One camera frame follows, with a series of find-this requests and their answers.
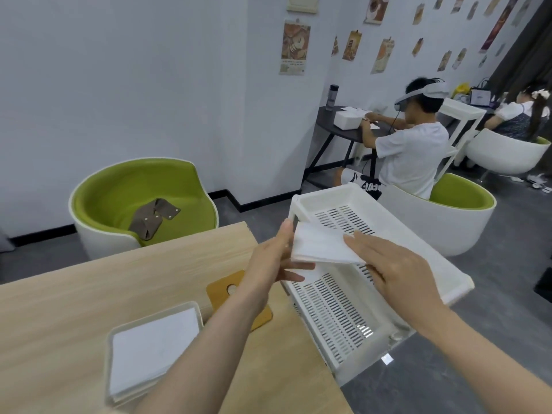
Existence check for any stack of white napkins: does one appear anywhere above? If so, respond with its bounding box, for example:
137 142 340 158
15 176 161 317
109 308 201 397

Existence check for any person's left forearm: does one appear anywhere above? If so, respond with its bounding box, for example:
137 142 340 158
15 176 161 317
128 295 273 414

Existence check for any brown cloth with snaps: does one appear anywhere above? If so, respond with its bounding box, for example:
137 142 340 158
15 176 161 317
128 198 182 242

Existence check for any white rectangular plastic tray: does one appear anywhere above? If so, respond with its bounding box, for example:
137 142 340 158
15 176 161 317
103 301 204 406

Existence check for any black round table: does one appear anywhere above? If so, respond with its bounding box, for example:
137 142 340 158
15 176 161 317
303 105 391 182

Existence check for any green and white armchair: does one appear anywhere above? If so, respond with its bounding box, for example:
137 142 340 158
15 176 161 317
68 157 220 262
381 172 497 258

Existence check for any person's right forearm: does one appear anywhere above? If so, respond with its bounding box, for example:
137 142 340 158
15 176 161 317
412 296 552 414

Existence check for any black object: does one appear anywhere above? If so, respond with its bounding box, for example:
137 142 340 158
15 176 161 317
533 264 552 305

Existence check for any person's left hand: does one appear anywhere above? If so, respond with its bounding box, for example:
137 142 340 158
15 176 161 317
241 219 317 316

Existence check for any white box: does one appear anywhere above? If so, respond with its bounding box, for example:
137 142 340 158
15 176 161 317
335 109 368 132

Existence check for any white shelf cart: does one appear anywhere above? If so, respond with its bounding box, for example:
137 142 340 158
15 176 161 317
439 97 486 174

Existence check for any white headset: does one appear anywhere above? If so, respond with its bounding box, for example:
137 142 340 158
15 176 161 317
394 80 448 112

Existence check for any white napkin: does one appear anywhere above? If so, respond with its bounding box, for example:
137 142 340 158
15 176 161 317
291 221 368 266

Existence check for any person's right hand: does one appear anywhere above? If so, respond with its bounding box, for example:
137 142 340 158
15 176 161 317
343 230 446 329

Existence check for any white plastic tiered cart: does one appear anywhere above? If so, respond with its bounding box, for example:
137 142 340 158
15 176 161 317
287 183 475 387

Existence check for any dark curtain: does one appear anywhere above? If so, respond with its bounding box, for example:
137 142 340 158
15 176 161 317
488 0 552 100

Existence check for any white shell chair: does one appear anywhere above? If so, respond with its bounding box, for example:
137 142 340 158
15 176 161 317
465 128 552 176

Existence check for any wooden coaster with hole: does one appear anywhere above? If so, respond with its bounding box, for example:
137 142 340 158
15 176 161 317
206 271 273 333

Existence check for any group of wall posters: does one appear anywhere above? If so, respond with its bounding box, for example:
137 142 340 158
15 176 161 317
279 0 536 76

